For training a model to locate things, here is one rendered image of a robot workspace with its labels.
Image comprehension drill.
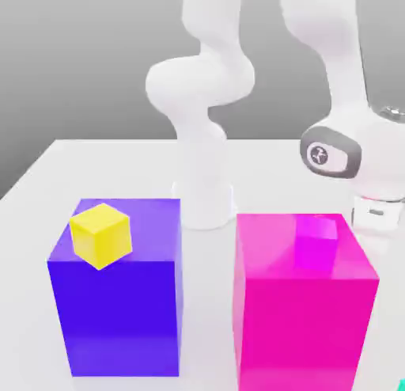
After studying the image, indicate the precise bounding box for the large purple box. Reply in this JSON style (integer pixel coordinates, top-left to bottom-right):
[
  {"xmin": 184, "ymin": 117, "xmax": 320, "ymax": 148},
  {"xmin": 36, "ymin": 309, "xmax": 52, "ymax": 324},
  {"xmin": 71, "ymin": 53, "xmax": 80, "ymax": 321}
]
[{"xmin": 46, "ymin": 197, "xmax": 184, "ymax": 378}]

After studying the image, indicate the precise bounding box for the large magenta box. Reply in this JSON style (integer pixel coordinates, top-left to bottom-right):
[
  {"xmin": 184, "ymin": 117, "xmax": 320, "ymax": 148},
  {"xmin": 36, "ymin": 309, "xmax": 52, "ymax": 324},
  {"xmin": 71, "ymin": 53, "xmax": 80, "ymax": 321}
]
[{"xmin": 233, "ymin": 212, "xmax": 380, "ymax": 391}]

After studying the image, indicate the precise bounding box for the small magenta cube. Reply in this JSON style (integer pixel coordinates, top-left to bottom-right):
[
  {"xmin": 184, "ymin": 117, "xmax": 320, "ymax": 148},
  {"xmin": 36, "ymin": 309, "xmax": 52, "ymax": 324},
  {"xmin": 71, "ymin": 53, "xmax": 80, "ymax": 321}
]
[{"xmin": 293, "ymin": 214, "xmax": 339, "ymax": 270}]

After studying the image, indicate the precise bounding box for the small yellow cube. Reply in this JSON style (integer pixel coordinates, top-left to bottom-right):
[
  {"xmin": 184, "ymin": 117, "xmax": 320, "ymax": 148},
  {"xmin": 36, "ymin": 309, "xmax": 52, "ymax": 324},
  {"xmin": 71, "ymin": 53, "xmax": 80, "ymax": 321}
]
[{"xmin": 68, "ymin": 202, "xmax": 134, "ymax": 271}]

